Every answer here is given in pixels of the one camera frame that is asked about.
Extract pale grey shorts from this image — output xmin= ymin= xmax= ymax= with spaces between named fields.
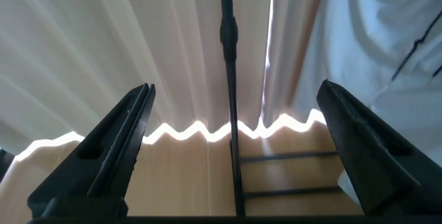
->
xmin=291 ymin=0 xmax=442 ymax=205

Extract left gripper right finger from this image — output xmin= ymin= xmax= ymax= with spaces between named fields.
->
xmin=316 ymin=79 xmax=442 ymax=216

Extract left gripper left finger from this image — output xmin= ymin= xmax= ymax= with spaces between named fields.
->
xmin=27 ymin=82 xmax=157 ymax=220

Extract beige curtain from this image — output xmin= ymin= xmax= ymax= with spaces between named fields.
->
xmin=0 ymin=0 xmax=329 ymax=156

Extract black clothes rack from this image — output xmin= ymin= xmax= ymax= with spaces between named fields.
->
xmin=219 ymin=0 xmax=345 ymax=218

